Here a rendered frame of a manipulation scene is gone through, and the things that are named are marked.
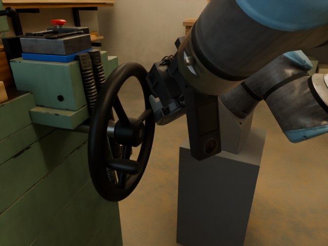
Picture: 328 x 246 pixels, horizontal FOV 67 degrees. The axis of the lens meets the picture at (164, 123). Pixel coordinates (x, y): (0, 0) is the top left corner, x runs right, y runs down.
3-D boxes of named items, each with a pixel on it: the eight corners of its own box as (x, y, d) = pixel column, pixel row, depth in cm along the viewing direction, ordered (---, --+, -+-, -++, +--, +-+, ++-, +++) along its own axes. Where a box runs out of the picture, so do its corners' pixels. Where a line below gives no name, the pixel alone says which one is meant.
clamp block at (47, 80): (75, 112, 47) (67, 65, 43) (18, 104, 50) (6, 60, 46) (112, 89, 59) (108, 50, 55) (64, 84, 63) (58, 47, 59)
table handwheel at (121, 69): (161, 51, 58) (161, 154, 71) (86, 47, 63) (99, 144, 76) (95, 87, 33) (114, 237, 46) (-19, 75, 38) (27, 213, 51)
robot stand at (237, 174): (195, 202, 145) (202, 117, 121) (248, 219, 134) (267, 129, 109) (175, 242, 121) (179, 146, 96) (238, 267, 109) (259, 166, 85)
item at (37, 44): (67, 63, 44) (61, 30, 42) (18, 59, 47) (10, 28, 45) (104, 50, 55) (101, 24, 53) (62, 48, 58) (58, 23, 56)
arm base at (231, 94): (220, 70, 101) (240, 54, 95) (250, 104, 103) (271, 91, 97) (208, 87, 87) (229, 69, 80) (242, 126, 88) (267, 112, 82)
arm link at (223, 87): (270, 70, 30) (209, 92, 26) (245, 86, 34) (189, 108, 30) (235, 8, 31) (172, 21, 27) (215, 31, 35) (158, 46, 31)
